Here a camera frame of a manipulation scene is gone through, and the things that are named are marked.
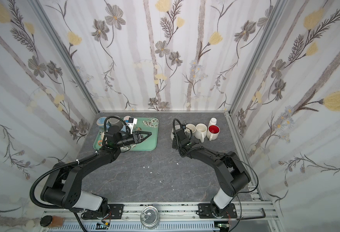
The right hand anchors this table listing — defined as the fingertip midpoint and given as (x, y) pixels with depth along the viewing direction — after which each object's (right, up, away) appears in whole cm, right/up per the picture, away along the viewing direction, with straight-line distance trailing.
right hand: (174, 136), depth 91 cm
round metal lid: (-11, -34, -27) cm, 45 cm away
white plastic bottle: (+29, +10, +13) cm, 33 cm away
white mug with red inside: (+29, +2, +12) cm, 31 cm away
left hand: (-15, +4, -12) cm, 20 cm away
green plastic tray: (-22, +8, +21) cm, 31 cm away
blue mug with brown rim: (-51, +9, +7) cm, 52 cm away
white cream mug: (+19, +2, +8) cm, 21 cm away
